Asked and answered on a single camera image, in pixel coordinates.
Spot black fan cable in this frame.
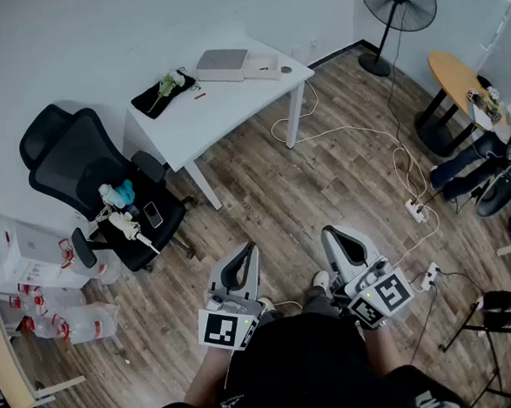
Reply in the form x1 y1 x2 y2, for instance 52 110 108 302
381 25 431 203

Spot black mesh office chair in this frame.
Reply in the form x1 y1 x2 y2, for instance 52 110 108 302
16 94 200 281

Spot person's dark trousers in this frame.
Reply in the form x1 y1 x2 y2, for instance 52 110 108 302
259 281 356 326

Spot light wooden desk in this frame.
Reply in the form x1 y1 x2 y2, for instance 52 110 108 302
0 283 88 408

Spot white table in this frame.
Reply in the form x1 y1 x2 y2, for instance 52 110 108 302
116 31 326 217

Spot small potted plant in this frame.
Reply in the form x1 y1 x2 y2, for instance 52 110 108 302
484 85 505 124

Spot white artificial flower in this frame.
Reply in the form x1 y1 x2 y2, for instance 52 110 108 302
145 69 188 114

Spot white folded umbrella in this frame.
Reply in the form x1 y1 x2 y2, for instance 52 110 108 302
107 208 161 258

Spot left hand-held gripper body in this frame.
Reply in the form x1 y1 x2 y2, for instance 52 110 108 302
194 278 267 354

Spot gray harness strap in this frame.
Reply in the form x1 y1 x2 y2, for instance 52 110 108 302
414 389 449 408

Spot black tripod stand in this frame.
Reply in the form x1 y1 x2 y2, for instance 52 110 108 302
435 289 511 408

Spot person's left forearm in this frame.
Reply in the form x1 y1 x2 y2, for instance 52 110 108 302
180 344 236 408

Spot black drawstring cloth pouch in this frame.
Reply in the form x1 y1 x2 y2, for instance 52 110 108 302
129 65 205 122

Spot person's black shirt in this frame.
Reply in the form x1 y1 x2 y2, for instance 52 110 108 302
145 301 471 408

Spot white floor cable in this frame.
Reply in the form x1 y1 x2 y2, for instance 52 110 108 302
267 70 444 281

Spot black smartphone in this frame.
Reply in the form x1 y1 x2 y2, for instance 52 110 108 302
143 200 165 229

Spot round wooden table black base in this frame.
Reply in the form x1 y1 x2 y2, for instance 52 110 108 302
409 45 510 160

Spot blue cloth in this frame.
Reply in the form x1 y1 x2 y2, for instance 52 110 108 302
113 178 136 208

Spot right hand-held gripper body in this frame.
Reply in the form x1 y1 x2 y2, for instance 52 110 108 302
331 253 418 333

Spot person's right forearm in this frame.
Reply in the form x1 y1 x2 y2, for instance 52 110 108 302
362 318 408 382

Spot white cardboard box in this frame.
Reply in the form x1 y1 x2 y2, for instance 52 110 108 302
1 214 92 294

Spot white power strip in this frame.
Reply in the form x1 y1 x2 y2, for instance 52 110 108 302
423 261 444 292
404 197 429 225

